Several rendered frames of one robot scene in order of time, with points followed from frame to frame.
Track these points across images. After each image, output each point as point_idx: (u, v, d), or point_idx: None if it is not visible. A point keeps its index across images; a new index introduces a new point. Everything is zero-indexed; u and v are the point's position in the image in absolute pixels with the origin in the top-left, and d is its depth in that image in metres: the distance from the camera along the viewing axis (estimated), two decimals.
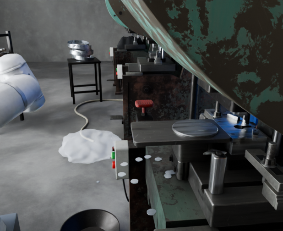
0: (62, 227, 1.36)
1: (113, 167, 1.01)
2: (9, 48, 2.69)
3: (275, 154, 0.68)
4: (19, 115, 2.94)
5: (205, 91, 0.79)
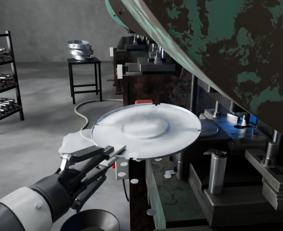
0: (62, 227, 1.36)
1: (113, 167, 1.01)
2: (9, 48, 2.69)
3: (275, 154, 0.68)
4: (19, 115, 2.94)
5: (205, 91, 0.79)
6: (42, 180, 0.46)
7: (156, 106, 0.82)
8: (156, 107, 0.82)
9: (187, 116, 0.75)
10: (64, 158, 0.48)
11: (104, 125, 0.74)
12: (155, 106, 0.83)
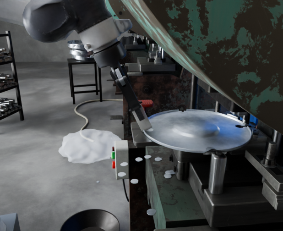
0: (62, 227, 1.36)
1: (113, 167, 1.01)
2: (9, 48, 2.69)
3: (275, 154, 0.68)
4: (19, 115, 2.94)
5: (205, 91, 0.79)
6: (113, 55, 0.60)
7: (184, 112, 0.86)
8: (185, 112, 0.85)
9: (220, 117, 0.81)
10: (120, 77, 0.60)
11: (153, 130, 0.72)
12: (182, 112, 0.86)
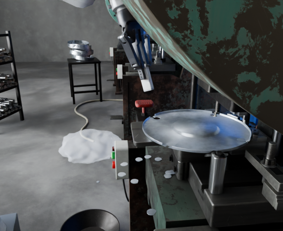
0: (62, 227, 1.36)
1: (113, 167, 1.01)
2: (9, 48, 2.69)
3: (275, 154, 0.68)
4: (19, 115, 2.94)
5: (205, 91, 0.79)
6: (123, 16, 0.74)
7: (168, 144, 0.64)
8: (169, 143, 0.64)
9: (149, 127, 0.74)
10: (122, 35, 0.73)
11: (237, 138, 0.67)
12: (169, 145, 0.63)
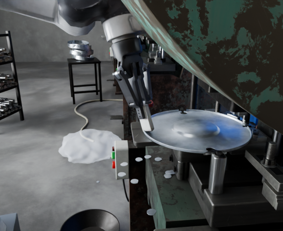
0: (62, 227, 1.36)
1: (113, 167, 1.01)
2: (9, 48, 2.69)
3: (275, 154, 0.68)
4: (19, 115, 2.94)
5: (205, 91, 0.79)
6: (119, 49, 0.64)
7: (241, 126, 0.74)
8: (239, 127, 0.74)
9: (236, 143, 0.64)
10: (117, 71, 0.64)
11: None
12: (242, 126, 0.75)
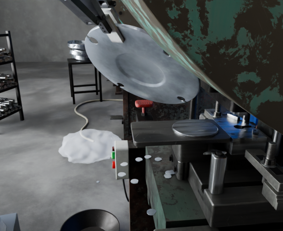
0: (62, 227, 1.36)
1: (113, 167, 1.01)
2: (9, 48, 2.69)
3: (275, 154, 0.68)
4: (19, 115, 2.94)
5: (205, 91, 0.79)
6: None
7: None
8: None
9: (189, 75, 0.57)
10: None
11: None
12: None
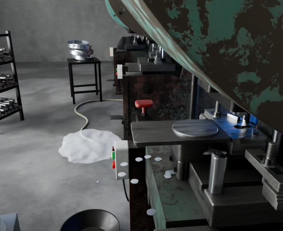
0: (62, 227, 1.36)
1: (113, 167, 1.01)
2: (9, 48, 2.69)
3: (275, 154, 0.68)
4: (19, 115, 2.94)
5: (205, 91, 0.79)
6: None
7: None
8: None
9: None
10: None
11: None
12: None
